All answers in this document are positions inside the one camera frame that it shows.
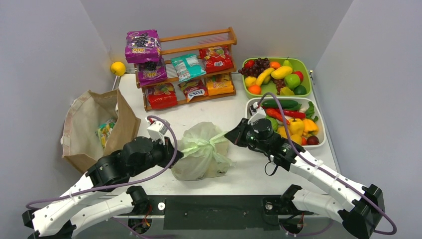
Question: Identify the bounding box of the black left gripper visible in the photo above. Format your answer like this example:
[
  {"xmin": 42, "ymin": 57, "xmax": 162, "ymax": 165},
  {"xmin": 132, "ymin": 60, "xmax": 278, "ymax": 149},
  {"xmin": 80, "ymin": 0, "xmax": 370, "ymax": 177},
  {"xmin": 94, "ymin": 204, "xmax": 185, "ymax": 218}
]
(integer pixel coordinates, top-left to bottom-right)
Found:
[{"xmin": 129, "ymin": 135, "xmax": 183, "ymax": 177}]

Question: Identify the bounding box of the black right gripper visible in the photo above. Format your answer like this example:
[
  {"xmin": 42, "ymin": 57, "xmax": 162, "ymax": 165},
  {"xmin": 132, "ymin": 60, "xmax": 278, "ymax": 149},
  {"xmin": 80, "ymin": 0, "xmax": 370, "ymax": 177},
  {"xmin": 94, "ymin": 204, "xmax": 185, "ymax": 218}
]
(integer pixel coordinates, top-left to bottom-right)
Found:
[{"xmin": 226, "ymin": 118, "xmax": 270, "ymax": 153}]

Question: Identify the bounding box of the green Fox's candy bag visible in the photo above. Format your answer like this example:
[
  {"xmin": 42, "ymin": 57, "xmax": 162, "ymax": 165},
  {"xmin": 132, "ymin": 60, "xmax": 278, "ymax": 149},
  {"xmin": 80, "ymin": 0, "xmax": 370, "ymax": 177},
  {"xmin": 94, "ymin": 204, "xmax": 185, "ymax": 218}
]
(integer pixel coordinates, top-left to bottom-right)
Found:
[{"xmin": 95, "ymin": 119, "xmax": 116, "ymax": 148}]

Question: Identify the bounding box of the pale green plastic grocery bag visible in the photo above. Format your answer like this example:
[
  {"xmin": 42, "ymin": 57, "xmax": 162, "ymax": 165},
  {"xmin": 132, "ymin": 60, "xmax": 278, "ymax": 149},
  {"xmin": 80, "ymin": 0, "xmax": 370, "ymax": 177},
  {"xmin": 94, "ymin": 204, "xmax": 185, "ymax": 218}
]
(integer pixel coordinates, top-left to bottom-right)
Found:
[{"xmin": 171, "ymin": 122, "xmax": 234, "ymax": 181}]

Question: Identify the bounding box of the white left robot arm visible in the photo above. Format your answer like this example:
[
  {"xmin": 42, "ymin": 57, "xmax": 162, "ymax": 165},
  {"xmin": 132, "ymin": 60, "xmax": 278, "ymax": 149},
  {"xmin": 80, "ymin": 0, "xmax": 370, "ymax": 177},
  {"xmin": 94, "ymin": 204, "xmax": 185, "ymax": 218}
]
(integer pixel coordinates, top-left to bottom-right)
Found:
[{"xmin": 22, "ymin": 136, "xmax": 184, "ymax": 239}]

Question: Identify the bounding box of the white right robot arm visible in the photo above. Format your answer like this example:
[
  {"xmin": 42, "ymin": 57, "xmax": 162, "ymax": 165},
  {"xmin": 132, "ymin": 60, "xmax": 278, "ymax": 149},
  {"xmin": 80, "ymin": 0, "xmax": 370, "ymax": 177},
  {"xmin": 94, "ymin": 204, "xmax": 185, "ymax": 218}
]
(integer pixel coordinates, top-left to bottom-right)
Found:
[{"xmin": 224, "ymin": 118, "xmax": 385, "ymax": 239}]

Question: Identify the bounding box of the brown paper bag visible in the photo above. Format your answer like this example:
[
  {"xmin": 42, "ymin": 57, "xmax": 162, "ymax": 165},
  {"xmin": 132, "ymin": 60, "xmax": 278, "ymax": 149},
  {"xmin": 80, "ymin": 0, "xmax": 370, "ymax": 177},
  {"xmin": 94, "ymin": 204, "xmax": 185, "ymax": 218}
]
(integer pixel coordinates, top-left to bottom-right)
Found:
[{"xmin": 61, "ymin": 90, "xmax": 141, "ymax": 173}]

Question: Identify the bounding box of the red candy bag bottom shelf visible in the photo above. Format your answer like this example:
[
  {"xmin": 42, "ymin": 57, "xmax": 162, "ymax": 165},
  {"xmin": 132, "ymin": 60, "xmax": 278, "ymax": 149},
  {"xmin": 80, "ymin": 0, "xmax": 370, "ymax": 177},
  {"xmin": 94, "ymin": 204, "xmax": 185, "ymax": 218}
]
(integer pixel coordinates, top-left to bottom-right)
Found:
[{"xmin": 146, "ymin": 83, "xmax": 178, "ymax": 110}]

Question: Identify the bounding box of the red candy bag shelf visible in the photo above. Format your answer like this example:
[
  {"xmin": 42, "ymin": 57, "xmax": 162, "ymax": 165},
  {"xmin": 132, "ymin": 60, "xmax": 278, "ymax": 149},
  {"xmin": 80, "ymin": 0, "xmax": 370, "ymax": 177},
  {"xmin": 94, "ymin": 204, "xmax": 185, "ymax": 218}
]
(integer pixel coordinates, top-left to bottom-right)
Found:
[
  {"xmin": 146, "ymin": 83, "xmax": 178, "ymax": 110},
  {"xmin": 199, "ymin": 46, "xmax": 233, "ymax": 74}
]

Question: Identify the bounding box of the orange candy bag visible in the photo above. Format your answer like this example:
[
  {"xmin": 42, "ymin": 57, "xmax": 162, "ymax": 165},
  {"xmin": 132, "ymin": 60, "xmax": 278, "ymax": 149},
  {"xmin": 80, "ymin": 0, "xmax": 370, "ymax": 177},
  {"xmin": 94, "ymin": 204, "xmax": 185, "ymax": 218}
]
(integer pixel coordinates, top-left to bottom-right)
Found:
[{"xmin": 205, "ymin": 74, "xmax": 234, "ymax": 96}]

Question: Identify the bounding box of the purple candy bag middle shelf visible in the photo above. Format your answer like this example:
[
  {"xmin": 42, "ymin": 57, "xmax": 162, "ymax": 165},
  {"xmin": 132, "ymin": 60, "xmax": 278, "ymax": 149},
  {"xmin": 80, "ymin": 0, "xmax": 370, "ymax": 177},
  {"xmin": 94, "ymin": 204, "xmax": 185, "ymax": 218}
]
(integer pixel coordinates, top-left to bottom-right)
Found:
[{"xmin": 137, "ymin": 58, "xmax": 168, "ymax": 87}]

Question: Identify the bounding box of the red Fox's candy bag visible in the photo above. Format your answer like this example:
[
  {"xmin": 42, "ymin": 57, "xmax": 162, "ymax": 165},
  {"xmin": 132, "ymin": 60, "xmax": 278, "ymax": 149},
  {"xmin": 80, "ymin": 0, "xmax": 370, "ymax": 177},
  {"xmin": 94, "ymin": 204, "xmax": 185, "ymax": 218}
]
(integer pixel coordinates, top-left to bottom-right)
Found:
[{"xmin": 178, "ymin": 79, "xmax": 209, "ymax": 103}]

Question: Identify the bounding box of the red candy bag middle shelf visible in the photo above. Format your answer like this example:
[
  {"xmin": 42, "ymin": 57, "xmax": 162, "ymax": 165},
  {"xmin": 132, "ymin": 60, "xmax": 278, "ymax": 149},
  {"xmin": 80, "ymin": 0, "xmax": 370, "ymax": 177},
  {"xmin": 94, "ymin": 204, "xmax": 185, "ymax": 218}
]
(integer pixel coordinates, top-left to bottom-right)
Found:
[{"xmin": 199, "ymin": 46, "xmax": 233, "ymax": 74}]

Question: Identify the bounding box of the purple grape candy bag top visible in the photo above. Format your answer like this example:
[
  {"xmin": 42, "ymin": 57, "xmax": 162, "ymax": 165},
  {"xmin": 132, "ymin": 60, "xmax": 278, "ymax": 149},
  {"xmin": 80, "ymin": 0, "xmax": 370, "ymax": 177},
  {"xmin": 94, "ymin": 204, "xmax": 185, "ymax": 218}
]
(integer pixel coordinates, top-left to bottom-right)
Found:
[{"xmin": 125, "ymin": 29, "xmax": 161, "ymax": 64}]

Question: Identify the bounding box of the white vegetable basket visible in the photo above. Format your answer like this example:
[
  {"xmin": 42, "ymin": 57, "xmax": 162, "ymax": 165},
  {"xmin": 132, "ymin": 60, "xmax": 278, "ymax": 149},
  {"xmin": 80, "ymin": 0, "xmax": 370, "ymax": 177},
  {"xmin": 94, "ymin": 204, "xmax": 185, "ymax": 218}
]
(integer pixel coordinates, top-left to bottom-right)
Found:
[{"xmin": 245, "ymin": 97, "xmax": 326, "ymax": 150}]

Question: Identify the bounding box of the yellow bell pepper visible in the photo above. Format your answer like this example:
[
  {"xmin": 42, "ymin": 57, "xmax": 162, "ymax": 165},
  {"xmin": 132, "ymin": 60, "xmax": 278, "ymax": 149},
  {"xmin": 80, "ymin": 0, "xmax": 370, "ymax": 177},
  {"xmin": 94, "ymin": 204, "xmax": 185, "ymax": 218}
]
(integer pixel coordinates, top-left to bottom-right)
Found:
[{"xmin": 289, "ymin": 118, "xmax": 305, "ymax": 136}]

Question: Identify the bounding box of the green toy cucumber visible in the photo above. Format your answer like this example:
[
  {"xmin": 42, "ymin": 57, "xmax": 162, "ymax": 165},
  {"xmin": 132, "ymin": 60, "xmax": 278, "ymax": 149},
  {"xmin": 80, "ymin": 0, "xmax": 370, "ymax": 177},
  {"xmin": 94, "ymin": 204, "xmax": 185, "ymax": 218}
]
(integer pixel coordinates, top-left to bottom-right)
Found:
[{"xmin": 261, "ymin": 100, "xmax": 299, "ymax": 109}]

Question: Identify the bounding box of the orange toy fruit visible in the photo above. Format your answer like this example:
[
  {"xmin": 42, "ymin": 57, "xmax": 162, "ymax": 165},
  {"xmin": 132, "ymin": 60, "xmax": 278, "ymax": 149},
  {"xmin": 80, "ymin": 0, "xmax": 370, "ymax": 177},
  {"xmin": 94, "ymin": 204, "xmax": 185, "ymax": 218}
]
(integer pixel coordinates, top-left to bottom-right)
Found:
[{"xmin": 247, "ymin": 85, "xmax": 262, "ymax": 95}]

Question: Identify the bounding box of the green apple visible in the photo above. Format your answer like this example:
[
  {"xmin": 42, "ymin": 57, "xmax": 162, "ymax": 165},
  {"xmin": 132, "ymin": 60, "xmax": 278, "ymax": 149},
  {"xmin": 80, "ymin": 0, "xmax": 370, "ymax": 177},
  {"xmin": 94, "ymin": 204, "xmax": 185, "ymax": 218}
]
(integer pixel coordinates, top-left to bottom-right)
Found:
[{"xmin": 284, "ymin": 74, "xmax": 301, "ymax": 90}]

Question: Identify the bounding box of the green fruit basket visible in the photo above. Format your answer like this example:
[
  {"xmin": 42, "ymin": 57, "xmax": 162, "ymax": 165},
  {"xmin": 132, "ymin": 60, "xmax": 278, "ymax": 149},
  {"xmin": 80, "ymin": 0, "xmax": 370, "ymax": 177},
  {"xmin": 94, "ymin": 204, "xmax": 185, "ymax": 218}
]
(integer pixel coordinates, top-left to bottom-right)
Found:
[{"xmin": 242, "ymin": 57, "xmax": 312, "ymax": 99}]

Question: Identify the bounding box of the yellow toy mango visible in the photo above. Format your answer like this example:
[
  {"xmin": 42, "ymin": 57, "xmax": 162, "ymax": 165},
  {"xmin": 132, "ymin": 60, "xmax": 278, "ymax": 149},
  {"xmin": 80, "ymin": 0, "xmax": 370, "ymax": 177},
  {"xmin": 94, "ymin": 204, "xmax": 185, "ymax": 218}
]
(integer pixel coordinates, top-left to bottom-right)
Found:
[{"xmin": 271, "ymin": 66, "xmax": 293, "ymax": 80}]

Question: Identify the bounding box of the dark red grape bunch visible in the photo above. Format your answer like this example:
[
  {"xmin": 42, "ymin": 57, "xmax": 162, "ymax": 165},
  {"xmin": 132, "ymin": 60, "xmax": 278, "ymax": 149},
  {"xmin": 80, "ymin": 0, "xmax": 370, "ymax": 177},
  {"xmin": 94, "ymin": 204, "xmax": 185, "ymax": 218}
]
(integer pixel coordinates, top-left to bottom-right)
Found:
[{"xmin": 238, "ymin": 58, "xmax": 270, "ymax": 78}]

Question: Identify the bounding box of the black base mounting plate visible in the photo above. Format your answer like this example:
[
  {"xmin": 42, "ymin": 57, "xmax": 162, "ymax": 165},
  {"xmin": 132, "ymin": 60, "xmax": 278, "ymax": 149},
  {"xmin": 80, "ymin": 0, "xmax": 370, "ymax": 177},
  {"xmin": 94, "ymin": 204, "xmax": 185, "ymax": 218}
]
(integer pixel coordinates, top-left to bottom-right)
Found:
[{"xmin": 128, "ymin": 195, "xmax": 310, "ymax": 232}]

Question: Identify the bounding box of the wooden snack shelf rack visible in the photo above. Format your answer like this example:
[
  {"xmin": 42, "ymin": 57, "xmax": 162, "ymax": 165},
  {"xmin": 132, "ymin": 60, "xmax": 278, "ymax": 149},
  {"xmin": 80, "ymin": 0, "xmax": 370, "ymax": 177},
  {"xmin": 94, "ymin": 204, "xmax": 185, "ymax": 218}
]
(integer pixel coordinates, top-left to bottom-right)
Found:
[{"xmin": 125, "ymin": 27, "xmax": 237, "ymax": 112}]

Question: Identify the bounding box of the teal white snack packet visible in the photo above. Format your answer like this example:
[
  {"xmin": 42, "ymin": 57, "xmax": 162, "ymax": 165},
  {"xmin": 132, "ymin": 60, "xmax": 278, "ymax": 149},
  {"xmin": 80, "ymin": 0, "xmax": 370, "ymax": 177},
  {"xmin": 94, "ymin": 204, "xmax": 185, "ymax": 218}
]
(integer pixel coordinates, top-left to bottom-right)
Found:
[{"xmin": 171, "ymin": 54, "xmax": 206, "ymax": 83}]

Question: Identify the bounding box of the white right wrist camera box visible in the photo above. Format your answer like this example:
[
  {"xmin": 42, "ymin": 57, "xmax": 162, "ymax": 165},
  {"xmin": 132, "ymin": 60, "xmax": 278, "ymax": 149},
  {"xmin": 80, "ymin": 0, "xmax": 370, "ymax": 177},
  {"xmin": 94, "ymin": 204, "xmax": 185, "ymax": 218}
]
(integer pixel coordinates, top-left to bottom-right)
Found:
[{"xmin": 248, "ymin": 104, "xmax": 266, "ymax": 125}]

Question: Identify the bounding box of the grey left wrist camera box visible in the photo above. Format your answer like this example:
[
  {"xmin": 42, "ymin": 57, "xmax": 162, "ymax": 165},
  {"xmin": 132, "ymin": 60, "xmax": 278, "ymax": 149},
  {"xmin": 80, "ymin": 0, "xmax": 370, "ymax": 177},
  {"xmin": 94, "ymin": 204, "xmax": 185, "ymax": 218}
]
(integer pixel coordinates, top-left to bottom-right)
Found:
[{"xmin": 147, "ymin": 120, "xmax": 168, "ymax": 145}]

